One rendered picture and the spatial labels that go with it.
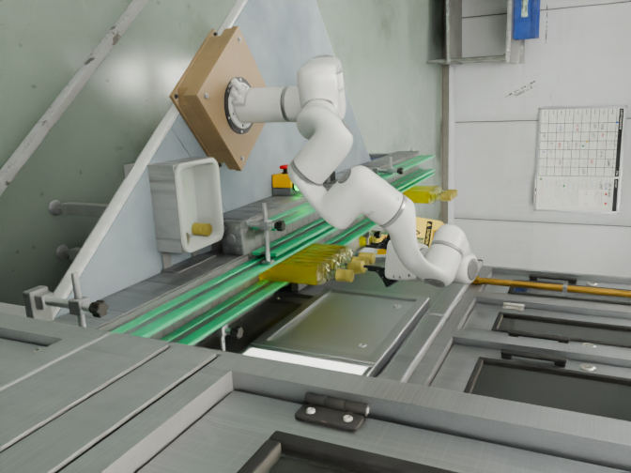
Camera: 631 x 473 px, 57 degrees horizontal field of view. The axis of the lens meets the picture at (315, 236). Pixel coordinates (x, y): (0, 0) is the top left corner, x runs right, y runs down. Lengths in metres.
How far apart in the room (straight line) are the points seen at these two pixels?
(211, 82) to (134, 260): 0.49
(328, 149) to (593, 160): 6.23
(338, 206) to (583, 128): 6.21
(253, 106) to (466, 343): 0.84
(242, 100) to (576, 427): 1.28
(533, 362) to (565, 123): 5.90
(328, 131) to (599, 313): 1.01
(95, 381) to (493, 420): 0.37
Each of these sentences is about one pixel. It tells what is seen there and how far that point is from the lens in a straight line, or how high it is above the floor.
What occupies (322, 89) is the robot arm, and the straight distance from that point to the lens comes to 1.39.
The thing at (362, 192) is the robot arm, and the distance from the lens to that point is 1.20.
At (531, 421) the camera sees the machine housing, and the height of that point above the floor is 1.71.
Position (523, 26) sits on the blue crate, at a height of 0.98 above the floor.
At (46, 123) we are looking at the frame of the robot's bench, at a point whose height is 0.20.
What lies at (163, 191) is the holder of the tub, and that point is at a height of 0.79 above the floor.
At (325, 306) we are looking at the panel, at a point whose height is 1.05.
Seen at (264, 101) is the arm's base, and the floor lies 0.94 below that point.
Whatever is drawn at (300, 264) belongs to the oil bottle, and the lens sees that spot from 1.64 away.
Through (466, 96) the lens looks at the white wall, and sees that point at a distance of 7.44.
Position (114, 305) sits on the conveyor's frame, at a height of 0.82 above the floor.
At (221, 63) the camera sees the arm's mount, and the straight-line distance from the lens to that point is 1.62.
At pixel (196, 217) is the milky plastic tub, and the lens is 1.63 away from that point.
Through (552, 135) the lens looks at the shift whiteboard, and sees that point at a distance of 7.32.
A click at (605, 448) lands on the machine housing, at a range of 0.52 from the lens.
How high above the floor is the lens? 1.75
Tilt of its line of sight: 25 degrees down
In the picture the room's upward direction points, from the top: 94 degrees clockwise
